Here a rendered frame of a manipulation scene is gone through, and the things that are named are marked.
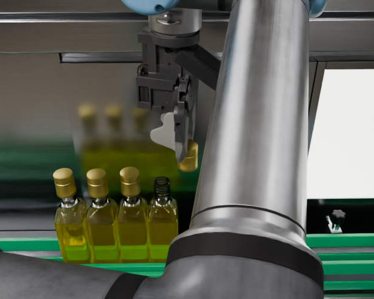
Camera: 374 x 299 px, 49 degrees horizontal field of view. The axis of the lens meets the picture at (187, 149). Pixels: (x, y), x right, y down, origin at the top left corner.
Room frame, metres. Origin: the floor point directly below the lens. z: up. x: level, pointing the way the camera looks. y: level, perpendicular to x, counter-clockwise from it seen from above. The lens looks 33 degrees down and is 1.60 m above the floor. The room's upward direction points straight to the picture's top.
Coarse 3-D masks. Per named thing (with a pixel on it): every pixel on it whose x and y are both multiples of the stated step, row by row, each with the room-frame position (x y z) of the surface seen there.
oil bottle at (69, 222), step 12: (60, 204) 0.59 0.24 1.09; (84, 204) 0.60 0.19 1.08; (60, 216) 0.56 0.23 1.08; (72, 216) 0.56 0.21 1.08; (84, 216) 0.58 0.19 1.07; (60, 228) 0.56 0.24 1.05; (72, 228) 0.56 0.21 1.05; (84, 228) 0.57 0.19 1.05; (60, 240) 0.56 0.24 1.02; (72, 240) 0.56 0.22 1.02; (84, 240) 0.56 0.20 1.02; (72, 252) 0.56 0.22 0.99; (84, 252) 0.56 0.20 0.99
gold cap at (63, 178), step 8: (64, 168) 0.60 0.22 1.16; (56, 176) 0.58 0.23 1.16; (64, 176) 0.58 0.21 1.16; (72, 176) 0.59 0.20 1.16; (56, 184) 0.58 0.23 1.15; (64, 184) 0.57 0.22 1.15; (72, 184) 0.58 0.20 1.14; (56, 192) 0.58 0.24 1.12; (64, 192) 0.57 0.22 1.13; (72, 192) 0.58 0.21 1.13
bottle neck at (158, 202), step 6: (156, 180) 0.59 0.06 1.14; (162, 180) 0.60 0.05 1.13; (168, 180) 0.59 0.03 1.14; (156, 186) 0.58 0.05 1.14; (162, 186) 0.58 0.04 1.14; (168, 186) 0.59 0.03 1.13; (156, 192) 0.58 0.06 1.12; (162, 192) 0.58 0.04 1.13; (168, 192) 0.58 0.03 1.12; (156, 198) 0.58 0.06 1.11; (162, 198) 0.58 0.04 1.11; (168, 198) 0.58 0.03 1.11; (156, 204) 0.58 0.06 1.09; (162, 204) 0.58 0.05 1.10; (168, 204) 0.58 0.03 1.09
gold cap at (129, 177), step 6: (126, 168) 0.60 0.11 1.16; (132, 168) 0.60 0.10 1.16; (120, 174) 0.59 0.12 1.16; (126, 174) 0.58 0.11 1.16; (132, 174) 0.58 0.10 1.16; (138, 174) 0.59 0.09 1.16; (126, 180) 0.58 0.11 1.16; (132, 180) 0.58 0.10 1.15; (138, 180) 0.59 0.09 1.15; (126, 186) 0.58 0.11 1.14; (132, 186) 0.58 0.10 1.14; (138, 186) 0.59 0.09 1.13; (126, 192) 0.58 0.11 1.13; (132, 192) 0.58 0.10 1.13; (138, 192) 0.58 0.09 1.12
